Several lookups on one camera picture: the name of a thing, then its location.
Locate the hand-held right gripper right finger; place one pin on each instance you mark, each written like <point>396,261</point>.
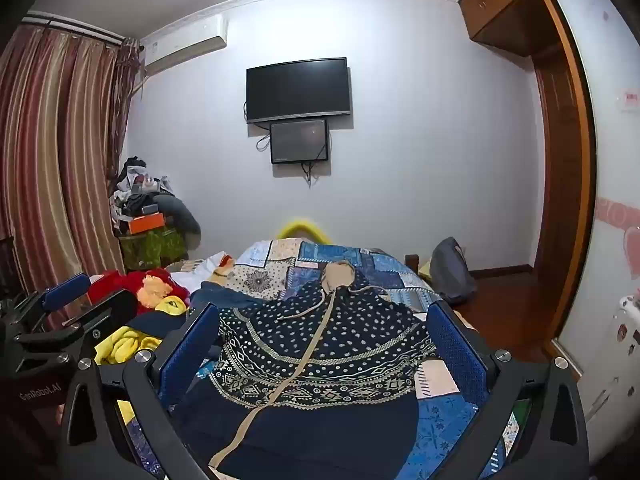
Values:
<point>457,355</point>

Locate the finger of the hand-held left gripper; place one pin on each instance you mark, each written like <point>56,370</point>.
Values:
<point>65,290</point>
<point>100,317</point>

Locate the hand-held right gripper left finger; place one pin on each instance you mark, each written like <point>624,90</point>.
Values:
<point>192,355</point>

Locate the navy patterned hooded garment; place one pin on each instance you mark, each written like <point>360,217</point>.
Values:
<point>320,340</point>

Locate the pile of mixed clothes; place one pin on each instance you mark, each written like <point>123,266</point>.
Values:
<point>170,205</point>

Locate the yellow cloth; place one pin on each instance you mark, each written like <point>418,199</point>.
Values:
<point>120,347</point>

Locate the red plush toy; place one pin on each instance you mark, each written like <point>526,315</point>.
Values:
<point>150,287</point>

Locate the green patterned cloth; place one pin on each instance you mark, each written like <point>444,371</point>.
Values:
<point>150,250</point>

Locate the grey backpack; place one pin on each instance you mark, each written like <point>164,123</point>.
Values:
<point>450,270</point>

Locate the white cloth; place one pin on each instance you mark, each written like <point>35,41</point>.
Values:
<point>200,267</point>

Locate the wooden stool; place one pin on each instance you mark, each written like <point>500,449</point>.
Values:
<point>411,261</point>

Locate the orange box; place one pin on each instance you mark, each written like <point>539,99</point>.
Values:
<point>147,223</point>

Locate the blue patchwork blanket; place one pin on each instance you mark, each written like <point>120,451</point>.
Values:
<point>380,270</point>

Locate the striped brown curtain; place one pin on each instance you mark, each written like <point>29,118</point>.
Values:
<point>50,160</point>

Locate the brown wooden wardrobe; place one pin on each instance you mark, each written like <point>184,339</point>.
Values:
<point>575,160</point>

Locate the white door with stickers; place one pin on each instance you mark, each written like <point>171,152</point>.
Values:
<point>610,160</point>

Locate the white air conditioner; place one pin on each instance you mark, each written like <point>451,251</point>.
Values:
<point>185,42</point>

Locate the wooden overhead cabinet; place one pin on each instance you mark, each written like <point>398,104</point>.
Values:
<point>500,15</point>

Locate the small black wall monitor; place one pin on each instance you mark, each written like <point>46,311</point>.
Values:
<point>299,141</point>

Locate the white curtain rail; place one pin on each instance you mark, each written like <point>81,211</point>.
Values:
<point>75,27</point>

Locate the black wall television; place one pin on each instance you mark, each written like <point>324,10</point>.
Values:
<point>297,90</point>

